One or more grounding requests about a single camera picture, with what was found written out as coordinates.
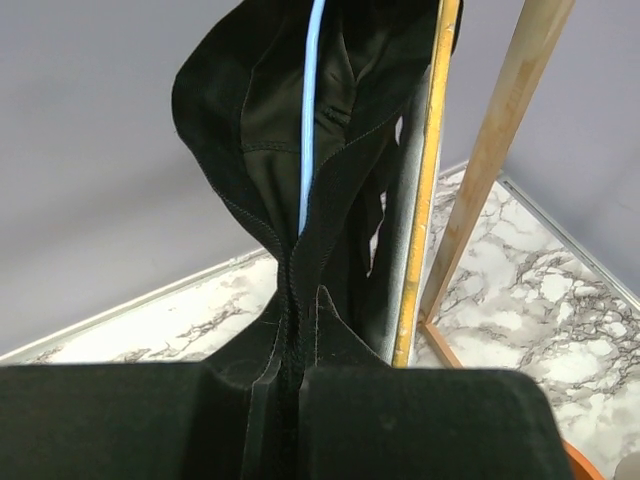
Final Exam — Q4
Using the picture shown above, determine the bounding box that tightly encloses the wooden clothes rack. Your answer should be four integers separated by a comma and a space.
417, 0, 576, 369

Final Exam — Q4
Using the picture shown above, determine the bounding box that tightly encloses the orange plastic tub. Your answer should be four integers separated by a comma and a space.
563, 440, 605, 480

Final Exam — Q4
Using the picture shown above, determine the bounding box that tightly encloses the grey white garment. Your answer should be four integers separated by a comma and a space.
361, 74, 429, 364

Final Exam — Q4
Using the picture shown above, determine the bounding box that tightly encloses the light blue hanger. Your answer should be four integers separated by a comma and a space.
298, 0, 325, 235

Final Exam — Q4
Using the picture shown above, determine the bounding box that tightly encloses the black garment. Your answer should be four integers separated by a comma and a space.
172, 1, 438, 479

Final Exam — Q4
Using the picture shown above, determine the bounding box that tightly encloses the yellow hanger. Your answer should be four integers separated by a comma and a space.
392, 1, 459, 368

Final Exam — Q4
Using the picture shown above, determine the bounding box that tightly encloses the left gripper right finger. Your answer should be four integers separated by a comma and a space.
294, 285, 576, 480

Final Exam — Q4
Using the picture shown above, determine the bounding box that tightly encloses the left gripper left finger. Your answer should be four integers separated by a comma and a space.
0, 294, 289, 480

